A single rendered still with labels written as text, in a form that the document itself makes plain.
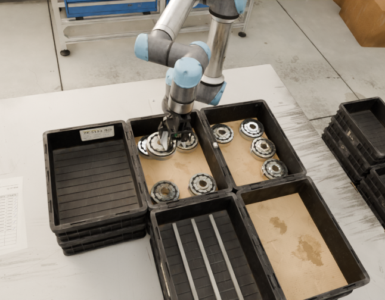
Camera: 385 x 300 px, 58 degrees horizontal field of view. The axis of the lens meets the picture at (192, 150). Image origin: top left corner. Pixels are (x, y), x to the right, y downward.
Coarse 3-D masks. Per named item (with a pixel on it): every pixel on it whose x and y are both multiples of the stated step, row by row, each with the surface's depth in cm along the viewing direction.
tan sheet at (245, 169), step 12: (240, 120) 153; (264, 132) 151; (240, 144) 145; (228, 156) 140; (240, 156) 141; (276, 156) 143; (240, 168) 137; (252, 168) 138; (240, 180) 134; (252, 180) 134
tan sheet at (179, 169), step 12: (180, 156) 138; (192, 156) 138; (144, 168) 132; (156, 168) 133; (168, 168) 133; (180, 168) 134; (192, 168) 135; (204, 168) 135; (156, 180) 129; (180, 180) 131; (180, 192) 128
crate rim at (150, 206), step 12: (132, 120) 133; (132, 132) 129; (204, 132) 134; (132, 144) 126; (216, 156) 127; (144, 180) 117; (228, 180) 121; (144, 192) 114; (216, 192) 118; (156, 204) 112; (168, 204) 113
